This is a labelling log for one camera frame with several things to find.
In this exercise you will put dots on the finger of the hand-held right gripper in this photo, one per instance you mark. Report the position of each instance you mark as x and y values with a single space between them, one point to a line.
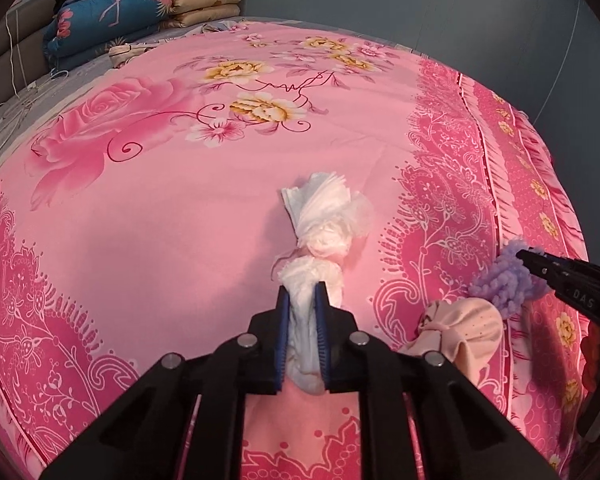
537 262

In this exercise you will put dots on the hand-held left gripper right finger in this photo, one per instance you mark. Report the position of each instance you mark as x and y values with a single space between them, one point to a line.
321 330

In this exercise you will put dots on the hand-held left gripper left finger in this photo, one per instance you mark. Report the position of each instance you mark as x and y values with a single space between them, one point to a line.
282 340

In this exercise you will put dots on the purple knitted bow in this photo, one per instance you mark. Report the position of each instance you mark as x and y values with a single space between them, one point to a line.
500 280

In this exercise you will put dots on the white plastic bag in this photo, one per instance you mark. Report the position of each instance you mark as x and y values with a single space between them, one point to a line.
325 220

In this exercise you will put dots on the pink cloth hat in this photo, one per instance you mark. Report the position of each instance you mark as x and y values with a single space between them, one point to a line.
465 330

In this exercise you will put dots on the pink floral blanket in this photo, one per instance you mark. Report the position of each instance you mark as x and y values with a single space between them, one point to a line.
180 210

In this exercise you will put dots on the pale patterned cloth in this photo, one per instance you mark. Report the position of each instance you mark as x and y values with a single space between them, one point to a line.
130 54

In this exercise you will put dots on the beige folded quilt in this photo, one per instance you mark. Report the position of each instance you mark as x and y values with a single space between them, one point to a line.
205 5

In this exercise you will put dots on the blue floral folded quilt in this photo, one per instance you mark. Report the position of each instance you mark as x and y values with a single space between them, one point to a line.
105 15

